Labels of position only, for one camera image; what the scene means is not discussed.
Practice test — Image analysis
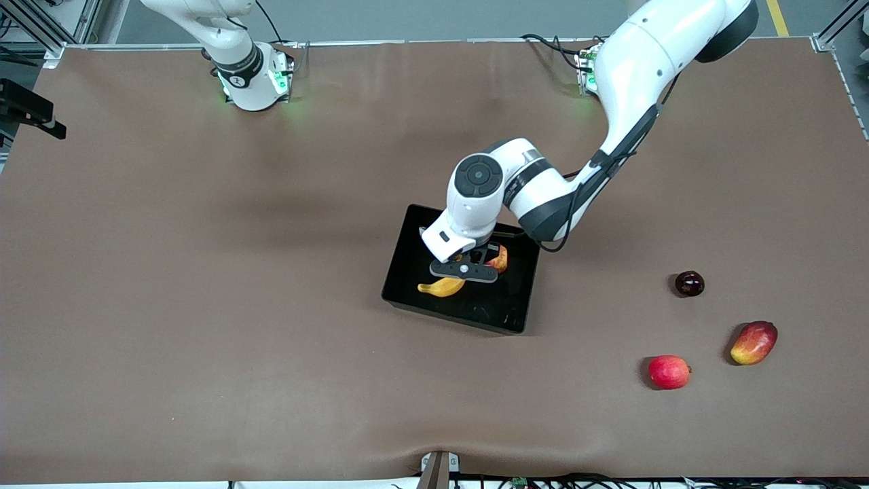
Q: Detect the yellow banana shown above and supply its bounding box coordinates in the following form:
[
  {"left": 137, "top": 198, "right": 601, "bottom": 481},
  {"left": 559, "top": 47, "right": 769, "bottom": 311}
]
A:
[{"left": 417, "top": 276, "right": 467, "bottom": 299}]

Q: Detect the black plastic box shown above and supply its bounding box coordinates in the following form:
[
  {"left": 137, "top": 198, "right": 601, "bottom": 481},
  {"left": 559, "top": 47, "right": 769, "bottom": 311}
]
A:
[{"left": 381, "top": 204, "right": 542, "bottom": 335}]

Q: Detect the brown table mat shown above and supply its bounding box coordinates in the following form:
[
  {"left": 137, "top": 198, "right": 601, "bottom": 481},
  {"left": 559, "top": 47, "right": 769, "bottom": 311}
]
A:
[{"left": 0, "top": 37, "right": 869, "bottom": 484}]

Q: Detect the grey metal pole clamp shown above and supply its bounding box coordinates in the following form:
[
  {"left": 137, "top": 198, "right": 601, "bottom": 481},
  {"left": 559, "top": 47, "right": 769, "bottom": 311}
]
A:
[{"left": 420, "top": 450, "right": 461, "bottom": 489}]

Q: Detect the red round fruit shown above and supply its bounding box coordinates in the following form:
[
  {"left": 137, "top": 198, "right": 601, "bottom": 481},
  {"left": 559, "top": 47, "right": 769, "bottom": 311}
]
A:
[{"left": 648, "top": 355, "right": 692, "bottom": 391}]

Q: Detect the red yellow mango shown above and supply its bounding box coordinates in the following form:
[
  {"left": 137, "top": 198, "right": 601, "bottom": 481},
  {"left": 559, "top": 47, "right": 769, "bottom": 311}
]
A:
[{"left": 730, "top": 321, "right": 779, "bottom": 366}]

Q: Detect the aluminium frame profile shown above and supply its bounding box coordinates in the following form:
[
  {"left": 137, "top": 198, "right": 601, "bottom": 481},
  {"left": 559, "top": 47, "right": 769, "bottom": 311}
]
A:
[
  {"left": 0, "top": 0, "right": 103, "bottom": 65},
  {"left": 811, "top": 0, "right": 869, "bottom": 54}
]

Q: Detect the metal table edge rail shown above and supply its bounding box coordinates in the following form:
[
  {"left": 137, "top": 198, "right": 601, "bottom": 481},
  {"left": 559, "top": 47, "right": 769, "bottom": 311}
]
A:
[{"left": 44, "top": 37, "right": 826, "bottom": 69}]

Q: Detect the black base cable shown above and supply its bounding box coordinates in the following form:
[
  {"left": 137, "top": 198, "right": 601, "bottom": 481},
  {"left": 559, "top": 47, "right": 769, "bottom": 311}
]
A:
[
  {"left": 521, "top": 33, "right": 589, "bottom": 69},
  {"left": 255, "top": 0, "right": 286, "bottom": 45}
]

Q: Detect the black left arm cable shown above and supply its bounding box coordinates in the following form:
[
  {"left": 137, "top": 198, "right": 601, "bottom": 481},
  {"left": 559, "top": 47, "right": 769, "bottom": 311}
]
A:
[{"left": 499, "top": 71, "right": 680, "bottom": 254}]

